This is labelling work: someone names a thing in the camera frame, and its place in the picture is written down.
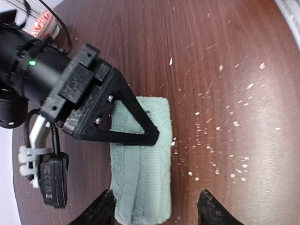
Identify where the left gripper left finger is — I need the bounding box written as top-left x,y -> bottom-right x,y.
69,189 -> 116,225

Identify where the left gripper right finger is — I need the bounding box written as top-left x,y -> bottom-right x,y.
197,189 -> 243,225

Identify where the green panda towel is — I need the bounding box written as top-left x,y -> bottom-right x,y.
110,97 -> 173,225

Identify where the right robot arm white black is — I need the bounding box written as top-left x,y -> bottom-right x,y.
0,10 -> 159,146

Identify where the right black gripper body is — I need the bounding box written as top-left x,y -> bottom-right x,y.
40,44 -> 115,141

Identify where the red patterned bowl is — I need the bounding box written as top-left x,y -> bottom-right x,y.
29,9 -> 60,40

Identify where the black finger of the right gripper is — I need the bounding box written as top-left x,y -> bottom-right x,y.
72,69 -> 159,146

